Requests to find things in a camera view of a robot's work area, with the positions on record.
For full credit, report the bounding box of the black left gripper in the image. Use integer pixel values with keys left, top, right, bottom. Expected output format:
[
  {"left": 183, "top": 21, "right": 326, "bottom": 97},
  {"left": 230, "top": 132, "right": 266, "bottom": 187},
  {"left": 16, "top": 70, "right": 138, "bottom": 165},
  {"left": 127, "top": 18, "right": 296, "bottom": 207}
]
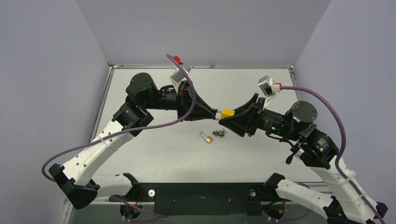
[{"left": 144, "top": 81, "right": 216, "bottom": 122}]

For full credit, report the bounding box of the yellow padlock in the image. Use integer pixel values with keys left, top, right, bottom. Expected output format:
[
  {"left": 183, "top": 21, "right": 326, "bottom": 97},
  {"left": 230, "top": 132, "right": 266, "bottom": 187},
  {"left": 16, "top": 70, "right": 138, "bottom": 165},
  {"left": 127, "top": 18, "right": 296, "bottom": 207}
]
[{"left": 217, "top": 109, "right": 235, "bottom": 120}]

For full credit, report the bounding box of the brass padlock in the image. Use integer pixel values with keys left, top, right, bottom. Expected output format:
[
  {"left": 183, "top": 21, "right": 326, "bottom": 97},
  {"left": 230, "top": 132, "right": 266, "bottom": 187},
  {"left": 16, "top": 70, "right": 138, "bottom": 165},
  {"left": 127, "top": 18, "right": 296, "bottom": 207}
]
[{"left": 199, "top": 132, "right": 213, "bottom": 143}]

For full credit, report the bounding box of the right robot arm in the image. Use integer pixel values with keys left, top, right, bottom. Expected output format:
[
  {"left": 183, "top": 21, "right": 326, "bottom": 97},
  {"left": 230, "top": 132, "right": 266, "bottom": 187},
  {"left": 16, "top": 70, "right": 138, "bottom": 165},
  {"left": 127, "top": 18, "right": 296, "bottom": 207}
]
[{"left": 219, "top": 94, "right": 388, "bottom": 224}]

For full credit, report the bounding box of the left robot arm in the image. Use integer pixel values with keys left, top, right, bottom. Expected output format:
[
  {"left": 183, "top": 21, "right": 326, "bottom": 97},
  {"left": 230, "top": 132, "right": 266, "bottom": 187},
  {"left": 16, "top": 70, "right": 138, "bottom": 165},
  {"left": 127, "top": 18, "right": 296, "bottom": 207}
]
[{"left": 49, "top": 72, "right": 217, "bottom": 210}]

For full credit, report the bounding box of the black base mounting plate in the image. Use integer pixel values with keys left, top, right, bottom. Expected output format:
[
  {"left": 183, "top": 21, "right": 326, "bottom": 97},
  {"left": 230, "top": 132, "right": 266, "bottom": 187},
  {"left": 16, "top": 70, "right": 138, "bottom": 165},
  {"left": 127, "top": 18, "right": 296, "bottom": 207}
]
[{"left": 123, "top": 182, "right": 281, "bottom": 216}]

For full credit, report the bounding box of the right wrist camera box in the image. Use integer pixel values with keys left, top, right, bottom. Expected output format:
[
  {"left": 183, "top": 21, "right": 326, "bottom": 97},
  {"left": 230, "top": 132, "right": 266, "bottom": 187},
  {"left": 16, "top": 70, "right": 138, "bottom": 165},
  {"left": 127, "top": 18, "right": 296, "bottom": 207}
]
[{"left": 258, "top": 76, "right": 282, "bottom": 108}]

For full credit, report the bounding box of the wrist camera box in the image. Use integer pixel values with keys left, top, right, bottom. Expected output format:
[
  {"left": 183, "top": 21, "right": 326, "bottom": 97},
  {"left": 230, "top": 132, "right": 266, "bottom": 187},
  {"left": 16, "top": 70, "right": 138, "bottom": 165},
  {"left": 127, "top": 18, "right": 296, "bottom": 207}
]
[
  {"left": 258, "top": 76, "right": 282, "bottom": 108},
  {"left": 170, "top": 64, "right": 191, "bottom": 91}
]

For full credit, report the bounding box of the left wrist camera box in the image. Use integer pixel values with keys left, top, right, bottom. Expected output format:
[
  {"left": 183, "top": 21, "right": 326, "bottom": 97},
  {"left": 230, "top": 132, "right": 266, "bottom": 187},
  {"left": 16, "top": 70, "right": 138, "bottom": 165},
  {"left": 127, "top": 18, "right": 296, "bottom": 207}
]
[{"left": 170, "top": 64, "right": 191, "bottom": 91}]

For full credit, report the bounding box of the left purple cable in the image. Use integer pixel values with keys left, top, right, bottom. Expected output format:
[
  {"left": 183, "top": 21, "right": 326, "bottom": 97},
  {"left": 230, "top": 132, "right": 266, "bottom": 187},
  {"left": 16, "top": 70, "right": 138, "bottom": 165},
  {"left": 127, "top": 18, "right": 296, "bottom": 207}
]
[{"left": 41, "top": 54, "right": 198, "bottom": 182}]

